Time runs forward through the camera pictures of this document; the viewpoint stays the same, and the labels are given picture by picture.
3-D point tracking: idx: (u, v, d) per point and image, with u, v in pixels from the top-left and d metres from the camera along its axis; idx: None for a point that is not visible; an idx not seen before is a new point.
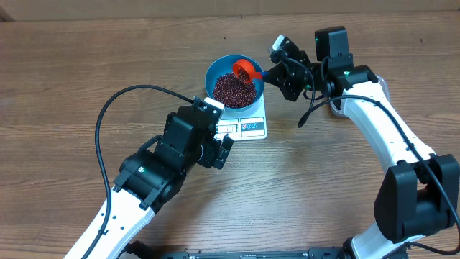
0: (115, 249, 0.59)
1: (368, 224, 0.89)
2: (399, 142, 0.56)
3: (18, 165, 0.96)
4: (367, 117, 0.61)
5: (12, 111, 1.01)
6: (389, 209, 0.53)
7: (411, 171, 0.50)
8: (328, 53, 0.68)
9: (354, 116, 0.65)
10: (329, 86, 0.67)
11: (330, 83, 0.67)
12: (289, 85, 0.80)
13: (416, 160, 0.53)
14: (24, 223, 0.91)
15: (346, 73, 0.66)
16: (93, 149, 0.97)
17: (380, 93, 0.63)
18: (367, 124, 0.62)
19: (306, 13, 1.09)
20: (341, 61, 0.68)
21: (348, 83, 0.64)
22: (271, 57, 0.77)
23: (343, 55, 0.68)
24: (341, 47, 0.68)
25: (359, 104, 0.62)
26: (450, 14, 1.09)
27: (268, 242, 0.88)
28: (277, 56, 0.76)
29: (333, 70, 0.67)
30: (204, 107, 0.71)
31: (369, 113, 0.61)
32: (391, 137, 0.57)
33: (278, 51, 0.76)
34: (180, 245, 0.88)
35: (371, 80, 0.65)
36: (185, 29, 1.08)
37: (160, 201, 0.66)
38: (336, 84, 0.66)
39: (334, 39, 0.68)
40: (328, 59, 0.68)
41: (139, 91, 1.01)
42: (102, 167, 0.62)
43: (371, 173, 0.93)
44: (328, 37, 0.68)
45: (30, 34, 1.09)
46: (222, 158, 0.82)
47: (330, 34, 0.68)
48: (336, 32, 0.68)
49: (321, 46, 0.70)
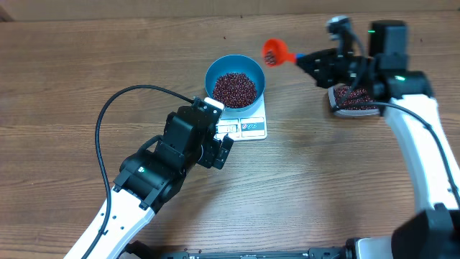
0: (115, 249, 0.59)
1: (368, 224, 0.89)
2: (442, 179, 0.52)
3: (18, 165, 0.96)
4: (412, 140, 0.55)
5: (12, 111, 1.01)
6: (410, 245, 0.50)
7: (447, 217, 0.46)
8: (383, 50, 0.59)
9: (397, 132, 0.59)
10: (377, 88, 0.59)
11: (379, 84, 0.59)
12: (330, 69, 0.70)
13: (455, 206, 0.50)
14: (24, 223, 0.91)
15: (400, 78, 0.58)
16: (93, 149, 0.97)
17: (433, 116, 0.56)
18: (409, 147, 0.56)
19: (306, 13, 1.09)
20: (395, 62, 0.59)
21: (399, 94, 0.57)
22: (328, 26, 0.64)
23: (399, 55, 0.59)
24: (399, 46, 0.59)
25: (405, 121, 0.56)
26: (449, 14, 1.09)
27: (268, 242, 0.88)
28: (336, 26, 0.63)
29: (385, 71, 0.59)
30: (204, 106, 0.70)
31: (415, 137, 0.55)
32: (433, 170, 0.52)
33: (341, 22, 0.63)
34: (180, 245, 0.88)
35: (425, 93, 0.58)
36: (185, 29, 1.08)
37: (160, 201, 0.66)
38: (386, 86, 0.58)
39: (394, 34, 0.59)
40: (382, 57, 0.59)
41: (139, 91, 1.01)
42: (102, 167, 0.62)
43: (370, 173, 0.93)
44: (385, 32, 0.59)
45: (30, 34, 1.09)
46: (222, 158, 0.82)
47: (390, 29, 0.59)
48: (395, 27, 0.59)
49: (374, 39, 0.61)
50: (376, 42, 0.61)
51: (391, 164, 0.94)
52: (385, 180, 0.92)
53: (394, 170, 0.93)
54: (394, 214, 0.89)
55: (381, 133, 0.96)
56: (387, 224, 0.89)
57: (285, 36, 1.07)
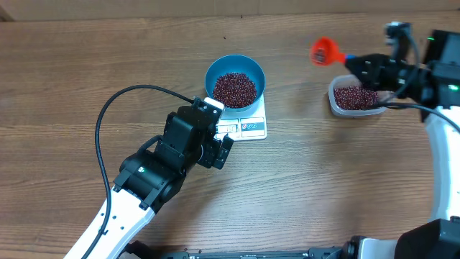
0: (114, 249, 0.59)
1: (368, 224, 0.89)
2: None
3: (18, 165, 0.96)
4: (447, 151, 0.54)
5: (12, 111, 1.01)
6: (419, 249, 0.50)
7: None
8: (439, 57, 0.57)
9: (432, 138, 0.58)
10: (425, 92, 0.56)
11: (428, 88, 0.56)
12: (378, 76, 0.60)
13: None
14: (24, 223, 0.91)
15: (453, 87, 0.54)
16: (93, 149, 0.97)
17: None
18: (442, 155, 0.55)
19: (306, 13, 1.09)
20: (451, 70, 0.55)
21: (448, 103, 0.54)
22: (389, 29, 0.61)
23: (455, 65, 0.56)
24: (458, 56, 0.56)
25: (446, 131, 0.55)
26: (449, 14, 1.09)
27: (268, 242, 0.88)
28: (395, 30, 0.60)
29: (439, 78, 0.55)
30: (204, 107, 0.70)
31: (451, 148, 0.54)
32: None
33: (400, 27, 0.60)
34: (180, 244, 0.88)
35: None
36: (185, 29, 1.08)
37: (160, 201, 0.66)
38: (435, 92, 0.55)
39: (455, 42, 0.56)
40: (436, 63, 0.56)
41: (139, 91, 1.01)
42: (102, 167, 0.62)
43: (370, 174, 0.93)
44: (446, 38, 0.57)
45: (30, 34, 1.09)
46: (222, 158, 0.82)
47: (452, 36, 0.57)
48: (458, 36, 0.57)
49: (433, 47, 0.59)
50: (433, 50, 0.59)
51: (391, 164, 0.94)
52: (385, 180, 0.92)
53: (394, 170, 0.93)
54: (394, 214, 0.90)
55: (382, 133, 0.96)
56: (387, 224, 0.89)
57: (285, 36, 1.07)
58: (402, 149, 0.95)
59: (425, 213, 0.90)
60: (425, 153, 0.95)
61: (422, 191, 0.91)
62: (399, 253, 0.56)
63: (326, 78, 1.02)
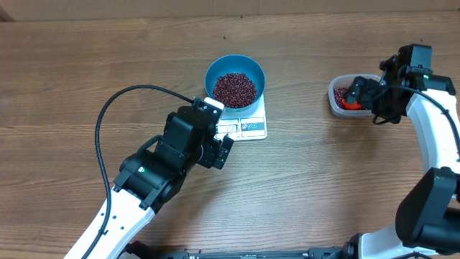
0: (114, 249, 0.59)
1: (368, 224, 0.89)
2: (452, 151, 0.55)
3: (18, 165, 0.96)
4: (429, 121, 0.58)
5: (12, 111, 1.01)
6: (415, 207, 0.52)
7: (454, 178, 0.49)
8: (409, 62, 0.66)
9: (413, 115, 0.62)
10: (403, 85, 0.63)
11: (405, 81, 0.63)
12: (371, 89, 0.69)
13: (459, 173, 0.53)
14: (24, 223, 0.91)
15: (425, 77, 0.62)
16: (93, 148, 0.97)
17: (449, 102, 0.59)
18: (425, 124, 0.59)
19: (307, 14, 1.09)
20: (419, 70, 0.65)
21: (424, 86, 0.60)
22: (381, 62, 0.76)
23: (422, 67, 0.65)
24: (423, 61, 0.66)
25: (425, 108, 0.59)
26: (449, 14, 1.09)
27: (268, 242, 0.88)
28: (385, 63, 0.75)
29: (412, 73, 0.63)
30: (204, 106, 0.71)
31: (433, 116, 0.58)
32: (444, 144, 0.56)
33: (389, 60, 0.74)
34: (180, 245, 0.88)
35: (449, 92, 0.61)
36: (184, 29, 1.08)
37: (160, 201, 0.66)
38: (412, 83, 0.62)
39: (417, 50, 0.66)
40: (407, 66, 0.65)
41: (139, 91, 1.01)
42: (102, 167, 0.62)
43: (371, 173, 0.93)
44: (411, 48, 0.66)
45: (31, 34, 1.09)
46: (222, 158, 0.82)
47: (415, 46, 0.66)
48: (421, 46, 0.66)
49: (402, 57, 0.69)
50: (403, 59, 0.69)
51: (391, 164, 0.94)
52: (385, 180, 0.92)
53: (394, 170, 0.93)
54: (394, 214, 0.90)
55: (381, 133, 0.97)
56: (387, 224, 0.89)
57: (285, 36, 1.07)
58: (402, 149, 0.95)
59: None
60: None
61: None
62: (398, 225, 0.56)
63: (326, 78, 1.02)
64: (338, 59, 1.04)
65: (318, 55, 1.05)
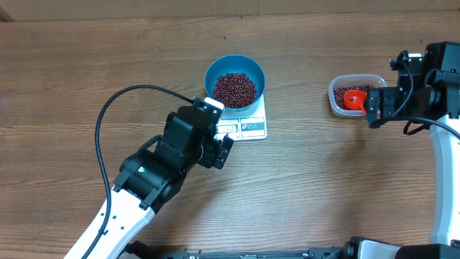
0: (114, 250, 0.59)
1: (368, 224, 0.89)
2: None
3: (18, 165, 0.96)
4: (452, 165, 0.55)
5: (13, 111, 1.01)
6: None
7: None
8: (440, 65, 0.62)
9: (436, 147, 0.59)
10: (432, 99, 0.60)
11: (436, 95, 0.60)
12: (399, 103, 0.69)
13: None
14: (24, 223, 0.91)
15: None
16: (93, 148, 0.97)
17: None
18: (445, 166, 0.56)
19: (306, 14, 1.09)
20: (453, 76, 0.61)
21: (456, 111, 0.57)
22: (392, 62, 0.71)
23: (456, 73, 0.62)
24: (457, 64, 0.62)
25: (451, 146, 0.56)
26: (449, 14, 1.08)
27: (268, 242, 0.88)
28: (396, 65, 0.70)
29: (443, 83, 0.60)
30: (204, 107, 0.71)
31: (457, 162, 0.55)
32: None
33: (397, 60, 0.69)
34: (180, 245, 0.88)
35: None
36: (185, 29, 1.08)
37: (160, 201, 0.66)
38: (443, 97, 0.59)
39: (451, 50, 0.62)
40: (438, 72, 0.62)
41: (139, 91, 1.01)
42: (102, 167, 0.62)
43: (371, 174, 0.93)
44: (443, 47, 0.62)
45: (31, 34, 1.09)
46: (222, 158, 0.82)
47: (448, 45, 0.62)
48: (455, 45, 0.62)
49: (430, 57, 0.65)
50: (433, 59, 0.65)
51: (391, 164, 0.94)
52: (385, 180, 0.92)
53: (394, 170, 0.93)
54: (394, 214, 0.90)
55: (381, 133, 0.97)
56: (387, 224, 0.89)
57: (285, 36, 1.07)
58: (402, 149, 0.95)
59: (425, 213, 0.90)
60: (425, 153, 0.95)
61: (422, 191, 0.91)
62: None
63: (326, 78, 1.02)
64: (338, 59, 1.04)
65: (318, 55, 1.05)
